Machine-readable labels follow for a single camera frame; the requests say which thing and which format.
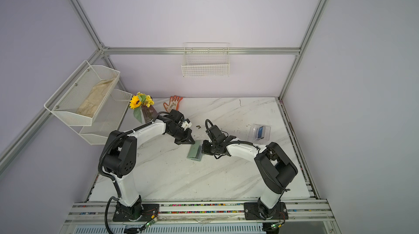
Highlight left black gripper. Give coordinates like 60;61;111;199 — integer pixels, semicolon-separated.
168;127;195;146

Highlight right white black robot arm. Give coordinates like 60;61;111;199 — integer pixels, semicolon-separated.
203;119;298;220

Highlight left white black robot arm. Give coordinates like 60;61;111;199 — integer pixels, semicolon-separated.
98;110;195;221

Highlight clear acrylic card box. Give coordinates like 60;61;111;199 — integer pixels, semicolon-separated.
248;124;271;142

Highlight stack of assorted cards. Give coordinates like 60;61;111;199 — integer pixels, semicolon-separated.
256;126;266;140

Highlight orange white work glove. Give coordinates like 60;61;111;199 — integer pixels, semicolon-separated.
163;95;183;113

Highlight dark glass vase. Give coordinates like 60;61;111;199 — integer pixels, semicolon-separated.
141;105;158;123

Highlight yellow sunflower bouquet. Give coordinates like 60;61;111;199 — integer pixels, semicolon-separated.
129;92;155;123

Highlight lower white mesh shelf basket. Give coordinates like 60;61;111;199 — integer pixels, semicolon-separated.
79;89;132;145

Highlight white mesh shelf basket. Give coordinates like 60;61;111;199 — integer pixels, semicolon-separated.
44;60;120;127
79;89;132;145

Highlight beige cloth glove in basket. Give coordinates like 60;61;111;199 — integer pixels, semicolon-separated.
76;78;115;118

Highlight upper white mesh shelf basket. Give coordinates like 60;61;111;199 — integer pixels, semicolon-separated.
44;60;120;127

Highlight white wire wall basket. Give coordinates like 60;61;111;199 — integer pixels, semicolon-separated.
181;42;230;77

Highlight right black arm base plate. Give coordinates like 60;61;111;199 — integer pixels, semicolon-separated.
243;201;289;220

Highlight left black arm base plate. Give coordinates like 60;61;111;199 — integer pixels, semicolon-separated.
112;202;160;222

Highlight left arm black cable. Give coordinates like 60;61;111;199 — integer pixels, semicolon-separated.
104;196;120;234

